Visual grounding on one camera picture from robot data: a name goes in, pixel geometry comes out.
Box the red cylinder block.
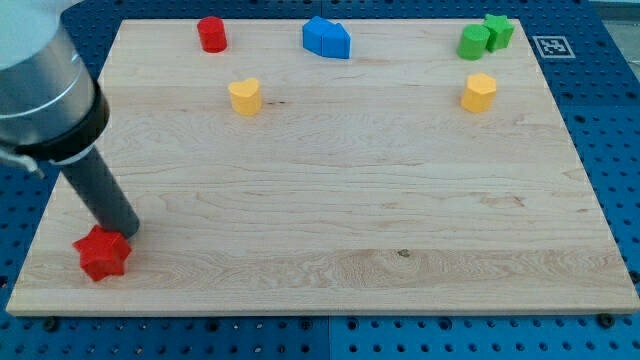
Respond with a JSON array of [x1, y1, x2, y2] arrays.
[[197, 16, 228, 53]]

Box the green star block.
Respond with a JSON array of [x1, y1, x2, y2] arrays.
[[483, 14, 515, 52]]

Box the white fiducial marker tag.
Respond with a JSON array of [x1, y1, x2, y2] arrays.
[[532, 35, 576, 60]]

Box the red star block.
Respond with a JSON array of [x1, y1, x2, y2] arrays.
[[72, 225, 132, 282]]

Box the yellow heart block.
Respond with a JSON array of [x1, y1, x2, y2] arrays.
[[228, 78, 262, 116]]

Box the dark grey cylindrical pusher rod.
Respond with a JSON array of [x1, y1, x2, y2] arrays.
[[60, 146, 140, 238]]

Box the yellow hexagon block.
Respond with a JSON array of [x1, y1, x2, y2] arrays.
[[460, 73, 497, 113]]

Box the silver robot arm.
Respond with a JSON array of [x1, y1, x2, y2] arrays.
[[1, 0, 140, 238]]

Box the blue pentagon block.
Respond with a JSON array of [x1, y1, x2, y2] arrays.
[[321, 23, 351, 59]]

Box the light wooden board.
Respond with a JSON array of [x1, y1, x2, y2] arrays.
[[7, 19, 639, 317]]

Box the blue cube block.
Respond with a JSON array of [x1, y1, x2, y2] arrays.
[[302, 16, 334, 56]]

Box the green cylinder block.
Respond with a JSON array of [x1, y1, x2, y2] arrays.
[[456, 24, 491, 60]]

